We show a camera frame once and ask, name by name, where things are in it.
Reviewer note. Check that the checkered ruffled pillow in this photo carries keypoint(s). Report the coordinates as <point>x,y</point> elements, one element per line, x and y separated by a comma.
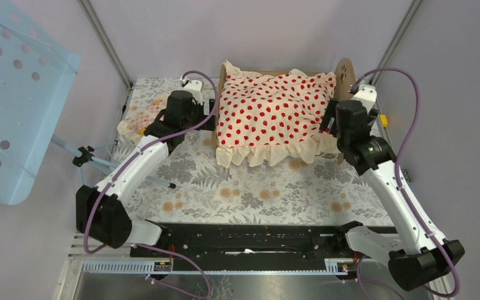
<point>140,116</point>

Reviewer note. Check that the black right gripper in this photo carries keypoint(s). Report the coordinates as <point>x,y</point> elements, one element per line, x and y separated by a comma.
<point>330,112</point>

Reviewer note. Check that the grey cable duct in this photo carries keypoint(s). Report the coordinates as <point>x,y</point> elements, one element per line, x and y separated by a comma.
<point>330,268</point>

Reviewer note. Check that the wooden pet bed frame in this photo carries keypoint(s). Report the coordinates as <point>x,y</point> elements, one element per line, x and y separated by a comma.
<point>345,72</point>

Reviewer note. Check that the yellow clip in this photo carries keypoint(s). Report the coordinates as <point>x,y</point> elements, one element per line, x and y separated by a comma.
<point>384,120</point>

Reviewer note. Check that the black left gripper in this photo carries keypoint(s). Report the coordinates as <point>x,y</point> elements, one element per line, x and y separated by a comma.
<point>200,109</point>

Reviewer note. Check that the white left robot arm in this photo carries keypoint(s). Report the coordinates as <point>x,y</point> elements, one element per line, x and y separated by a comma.
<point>100,213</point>

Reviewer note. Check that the red strawberry print duvet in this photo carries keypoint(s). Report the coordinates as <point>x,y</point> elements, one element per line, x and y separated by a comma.
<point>273,116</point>

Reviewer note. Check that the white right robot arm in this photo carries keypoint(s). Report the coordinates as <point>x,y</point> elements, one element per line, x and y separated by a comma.
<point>423,253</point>

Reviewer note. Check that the floral table mat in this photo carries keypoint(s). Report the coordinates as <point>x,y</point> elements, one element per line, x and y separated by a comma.
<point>325,192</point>

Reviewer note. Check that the blue perforated music stand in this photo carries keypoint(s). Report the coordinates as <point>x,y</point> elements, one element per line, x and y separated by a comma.
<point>36,77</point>

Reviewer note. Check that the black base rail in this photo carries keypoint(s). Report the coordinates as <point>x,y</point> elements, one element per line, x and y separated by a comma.
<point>254,247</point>

